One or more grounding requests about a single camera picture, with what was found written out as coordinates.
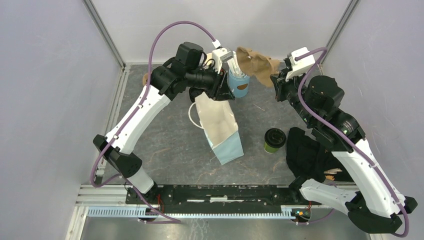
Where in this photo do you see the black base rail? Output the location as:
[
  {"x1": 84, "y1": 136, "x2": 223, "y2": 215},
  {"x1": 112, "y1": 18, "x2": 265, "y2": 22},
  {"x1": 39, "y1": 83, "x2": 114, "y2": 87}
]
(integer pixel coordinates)
[{"x1": 144, "y1": 184, "x2": 318, "y2": 215}]

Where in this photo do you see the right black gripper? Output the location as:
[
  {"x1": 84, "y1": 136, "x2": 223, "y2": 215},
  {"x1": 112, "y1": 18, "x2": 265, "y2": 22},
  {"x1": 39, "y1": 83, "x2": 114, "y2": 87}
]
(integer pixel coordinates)
[{"x1": 271, "y1": 65, "x2": 318, "y2": 125}]

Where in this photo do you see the black cup lid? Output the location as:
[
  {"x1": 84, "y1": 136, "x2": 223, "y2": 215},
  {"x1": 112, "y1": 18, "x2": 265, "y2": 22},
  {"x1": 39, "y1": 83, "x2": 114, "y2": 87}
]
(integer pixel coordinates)
[{"x1": 264, "y1": 128, "x2": 287, "y2": 149}]

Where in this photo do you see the white and blue paper bag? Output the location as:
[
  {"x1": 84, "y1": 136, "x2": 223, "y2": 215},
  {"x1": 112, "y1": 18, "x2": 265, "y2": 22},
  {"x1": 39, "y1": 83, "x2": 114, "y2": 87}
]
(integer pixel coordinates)
[{"x1": 187, "y1": 93, "x2": 244, "y2": 165}]

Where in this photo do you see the blue straw holder can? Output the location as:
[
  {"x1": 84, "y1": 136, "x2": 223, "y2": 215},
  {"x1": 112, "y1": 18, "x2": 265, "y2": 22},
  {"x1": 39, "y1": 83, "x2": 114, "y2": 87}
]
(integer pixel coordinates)
[{"x1": 228, "y1": 70, "x2": 251, "y2": 98}]

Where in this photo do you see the green paper cup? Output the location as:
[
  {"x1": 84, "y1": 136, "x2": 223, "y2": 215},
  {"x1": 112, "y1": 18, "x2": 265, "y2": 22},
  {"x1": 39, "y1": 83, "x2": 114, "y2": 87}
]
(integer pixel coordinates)
[{"x1": 263, "y1": 141, "x2": 281, "y2": 154}]

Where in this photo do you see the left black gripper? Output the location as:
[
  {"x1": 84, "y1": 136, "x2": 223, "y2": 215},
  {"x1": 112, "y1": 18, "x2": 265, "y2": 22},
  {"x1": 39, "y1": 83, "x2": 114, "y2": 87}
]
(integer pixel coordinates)
[{"x1": 186, "y1": 63, "x2": 236, "y2": 103}]

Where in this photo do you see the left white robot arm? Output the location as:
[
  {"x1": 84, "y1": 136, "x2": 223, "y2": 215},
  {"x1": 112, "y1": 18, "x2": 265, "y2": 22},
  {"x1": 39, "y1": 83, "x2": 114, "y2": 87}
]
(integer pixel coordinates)
[{"x1": 93, "y1": 21, "x2": 235, "y2": 204}]

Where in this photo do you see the brown cardboard cup carrier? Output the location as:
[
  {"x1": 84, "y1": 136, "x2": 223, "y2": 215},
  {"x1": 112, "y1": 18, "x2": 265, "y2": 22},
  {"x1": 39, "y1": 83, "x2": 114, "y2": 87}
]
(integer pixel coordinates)
[{"x1": 235, "y1": 46, "x2": 281, "y2": 88}]

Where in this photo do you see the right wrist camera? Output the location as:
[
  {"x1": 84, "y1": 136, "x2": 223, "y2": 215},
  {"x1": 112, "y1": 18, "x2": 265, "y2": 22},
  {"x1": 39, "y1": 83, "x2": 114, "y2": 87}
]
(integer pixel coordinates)
[{"x1": 285, "y1": 47, "x2": 316, "y2": 82}]

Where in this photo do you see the black cloth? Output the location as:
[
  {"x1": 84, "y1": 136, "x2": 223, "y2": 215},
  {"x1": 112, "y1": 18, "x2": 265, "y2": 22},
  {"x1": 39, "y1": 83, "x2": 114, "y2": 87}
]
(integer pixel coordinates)
[{"x1": 286, "y1": 127, "x2": 353, "y2": 183}]

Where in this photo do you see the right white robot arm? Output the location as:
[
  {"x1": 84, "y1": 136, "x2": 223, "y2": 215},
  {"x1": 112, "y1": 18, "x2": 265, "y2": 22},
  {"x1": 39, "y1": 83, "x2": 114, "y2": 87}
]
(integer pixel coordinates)
[{"x1": 270, "y1": 47, "x2": 418, "y2": 238}]

